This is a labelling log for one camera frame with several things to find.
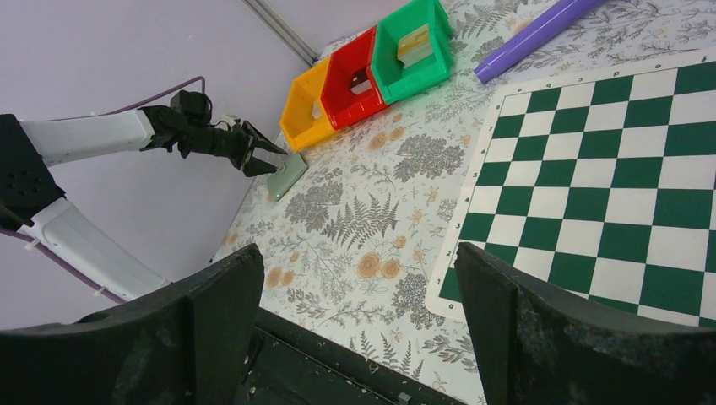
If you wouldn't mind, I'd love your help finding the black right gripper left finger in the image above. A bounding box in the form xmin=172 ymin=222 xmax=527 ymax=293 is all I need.
xmin=1 ymin=244 xmax=264 ymax=404

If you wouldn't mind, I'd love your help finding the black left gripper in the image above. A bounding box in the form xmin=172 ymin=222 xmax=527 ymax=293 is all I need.
xmin=140 ymin=90 xmax=288 ymax=177

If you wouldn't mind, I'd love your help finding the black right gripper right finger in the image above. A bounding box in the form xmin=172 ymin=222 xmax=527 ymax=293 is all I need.
xmin=455 ymin=242 xmax=715 ymax=404

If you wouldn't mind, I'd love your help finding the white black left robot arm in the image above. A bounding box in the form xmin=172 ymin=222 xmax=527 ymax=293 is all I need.
xmin=1 ymin=91 xmax=280 ymax=301

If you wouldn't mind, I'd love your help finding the silver card stack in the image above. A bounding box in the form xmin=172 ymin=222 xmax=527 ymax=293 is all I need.
xmin=311 ymin=100 xmax=323 ymax=121

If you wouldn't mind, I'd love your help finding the gold card stack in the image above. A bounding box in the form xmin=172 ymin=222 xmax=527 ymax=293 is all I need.
xmin=396 ymin=23 xmax=433 ymax=68

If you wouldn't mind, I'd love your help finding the yellow plastic bin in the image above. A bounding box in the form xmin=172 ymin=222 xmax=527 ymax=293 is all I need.
xmin=279 ymin=58 xmax=338 ymax=152

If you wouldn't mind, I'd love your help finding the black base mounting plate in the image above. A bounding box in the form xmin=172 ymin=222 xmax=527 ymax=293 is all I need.
xmin=233 ymin=309 xmax=456 ymax=405

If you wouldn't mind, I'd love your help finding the red plastic bin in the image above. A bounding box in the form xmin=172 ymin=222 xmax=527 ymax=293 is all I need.
xmin=321 ymin=26 xmax=388 ymax=130

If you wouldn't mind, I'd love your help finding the floral patterned tablecloth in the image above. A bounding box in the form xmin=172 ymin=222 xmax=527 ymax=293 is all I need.
xmin=216 ymin=1 xmax=715 ymax=404

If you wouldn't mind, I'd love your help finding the green plastic bin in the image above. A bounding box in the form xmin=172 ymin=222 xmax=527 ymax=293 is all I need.
xmin=372 ymin=0 xmax=453 ymax=104

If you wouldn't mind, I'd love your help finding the green white chessboard mat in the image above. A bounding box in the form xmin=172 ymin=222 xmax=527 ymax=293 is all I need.
xmin=425 ymin=48 xmax=715 ymax=327

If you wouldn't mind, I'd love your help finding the purple plastic tube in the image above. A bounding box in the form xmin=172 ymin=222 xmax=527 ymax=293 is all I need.
xmin=474 ymin=0 xmax=605 ymax=84

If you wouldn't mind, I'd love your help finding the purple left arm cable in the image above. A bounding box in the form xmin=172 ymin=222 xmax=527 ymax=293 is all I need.
xmin=0 ymin=75 xmax=207 ymax=305

